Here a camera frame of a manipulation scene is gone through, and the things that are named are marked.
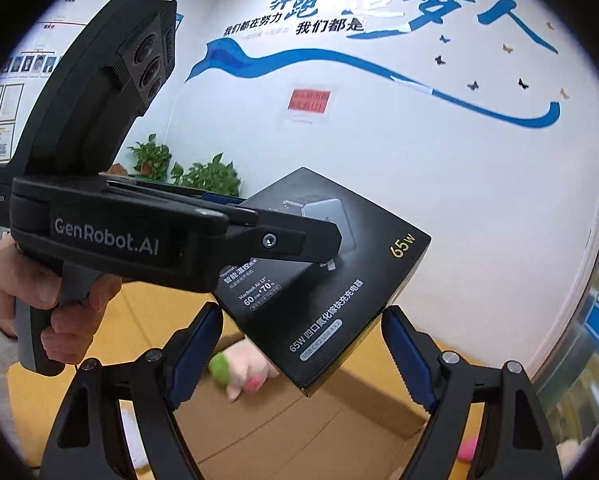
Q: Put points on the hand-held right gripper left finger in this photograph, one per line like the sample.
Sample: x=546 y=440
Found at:
x=194 y=356

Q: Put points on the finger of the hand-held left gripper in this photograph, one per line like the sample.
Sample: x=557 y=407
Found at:
x=179 y=191
x=289 y=242

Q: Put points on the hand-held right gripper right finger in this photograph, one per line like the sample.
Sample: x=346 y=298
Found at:
x=410 y=360

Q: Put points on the black charger box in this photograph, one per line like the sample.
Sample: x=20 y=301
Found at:
x=329 y=320

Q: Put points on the brown cardboard box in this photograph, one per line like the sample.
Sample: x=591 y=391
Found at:
x=289 y=425

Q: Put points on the green potted plant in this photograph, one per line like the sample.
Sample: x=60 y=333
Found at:
x=210 y=176
x=152 y=157

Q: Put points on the pink and green plush toy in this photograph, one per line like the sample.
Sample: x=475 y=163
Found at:
x=253 y=366

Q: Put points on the small pink toy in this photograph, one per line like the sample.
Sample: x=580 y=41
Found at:
x=467 y=449

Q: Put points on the white soft toy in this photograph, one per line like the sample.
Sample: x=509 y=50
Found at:
x=133 y=442

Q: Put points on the red wall sign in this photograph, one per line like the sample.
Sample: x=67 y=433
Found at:
x=309 y=101

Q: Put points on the wall notice board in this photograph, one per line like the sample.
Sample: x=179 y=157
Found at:
x=7 y=105

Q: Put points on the blue wall lettering decal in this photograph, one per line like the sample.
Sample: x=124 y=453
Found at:
x=299 y=57

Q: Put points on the group of butterfly wall decals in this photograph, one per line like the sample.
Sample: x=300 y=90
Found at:
x=523 y=83

